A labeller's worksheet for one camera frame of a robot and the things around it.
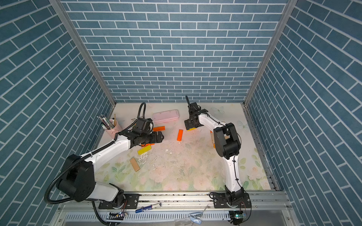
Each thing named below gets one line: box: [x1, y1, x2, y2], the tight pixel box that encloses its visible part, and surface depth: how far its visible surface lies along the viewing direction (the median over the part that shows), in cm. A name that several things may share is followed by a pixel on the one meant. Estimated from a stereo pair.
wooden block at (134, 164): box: [130, 157, 141, 172], surface depth 89 cm
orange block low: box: [176, 129, 184, 142], surface depth 102 cm
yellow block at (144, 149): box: [137, 145, 152, 156], surface depth 94 cm
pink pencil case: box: [152, 109, 180, 124], surface depth 112 cm
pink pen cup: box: [102, 120, 123, 139], surface depth 94 cm
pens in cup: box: [96, 113, 117, 130], surface depth 94 cm
